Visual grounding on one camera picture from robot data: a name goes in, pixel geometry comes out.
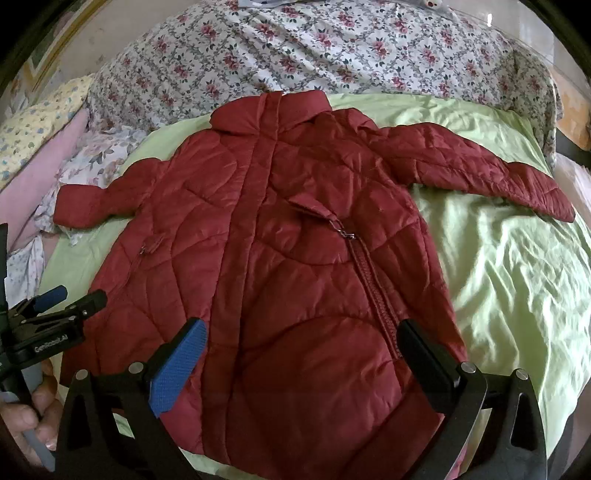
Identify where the red quilted jacket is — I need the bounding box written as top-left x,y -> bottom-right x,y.
53,90 -> 576,480

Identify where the pink pillow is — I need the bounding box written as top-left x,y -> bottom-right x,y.
0,108 -> 90,259

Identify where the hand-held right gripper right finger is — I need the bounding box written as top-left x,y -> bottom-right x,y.
397,318 -> 561,480

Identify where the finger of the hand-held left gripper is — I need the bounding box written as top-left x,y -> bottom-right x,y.
28,285 -> 69,315
46,290 -> 108,325

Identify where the large-flower floral pillow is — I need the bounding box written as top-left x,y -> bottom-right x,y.
9,129 -> 148,296

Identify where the light green bed sheet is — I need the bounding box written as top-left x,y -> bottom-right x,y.
39,95 -> 591,480

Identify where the person's left hand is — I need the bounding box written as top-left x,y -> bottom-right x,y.
0,359 -> 63,468

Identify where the white spotted cloth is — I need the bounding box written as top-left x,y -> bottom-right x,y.
414,0 -> 452,16

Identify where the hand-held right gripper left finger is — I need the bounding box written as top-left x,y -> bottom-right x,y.
54,318 -> 208,480

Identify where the gold framed wall picture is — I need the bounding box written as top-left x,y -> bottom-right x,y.
18,0 -> 93,88

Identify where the yellow patterned pillow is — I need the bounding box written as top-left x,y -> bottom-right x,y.
0,76 -> 95,190

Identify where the small rose print quilt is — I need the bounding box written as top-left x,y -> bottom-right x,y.
88,0 -> 561,155

